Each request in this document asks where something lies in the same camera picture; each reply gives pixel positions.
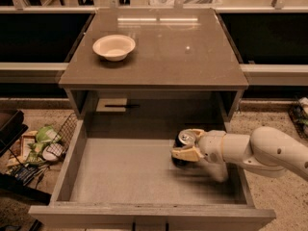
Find open grey top drawer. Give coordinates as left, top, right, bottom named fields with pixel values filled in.
left=29, top=114, right=275, bottom=231

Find black wire basket left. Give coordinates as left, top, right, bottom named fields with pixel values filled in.
left=46, top=113, right=77, bottom=158

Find green snack bag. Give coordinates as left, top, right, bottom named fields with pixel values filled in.
left=26, top=126, right=64, bottom=165

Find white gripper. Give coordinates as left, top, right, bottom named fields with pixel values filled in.
left=171, top=129, right=228, bottom=183

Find white paper bowl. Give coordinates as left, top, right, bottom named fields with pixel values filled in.
left=92, top=35, right=136, bottom=62

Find dark blue snack packet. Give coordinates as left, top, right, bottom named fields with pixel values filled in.
left=12, top=166, right=39, bottom=186

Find black wire basket right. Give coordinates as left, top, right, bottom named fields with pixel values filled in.
left=289, top=97, right=308, bottom=140

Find blue pepsi can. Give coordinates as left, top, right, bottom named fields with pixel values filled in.
left=171, top=130, right=196, bottom=167

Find black wire basket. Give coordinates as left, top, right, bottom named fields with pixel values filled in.
left=46, top=113, right=77, bottom=158
left=289, top=97, right=308, bottom=140

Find grey cabinet with counter top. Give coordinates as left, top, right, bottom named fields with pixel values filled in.
left=60, top=8, right=248, bottom=130

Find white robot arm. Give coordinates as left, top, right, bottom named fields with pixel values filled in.
left=170, top=126, right=308, bottom=180

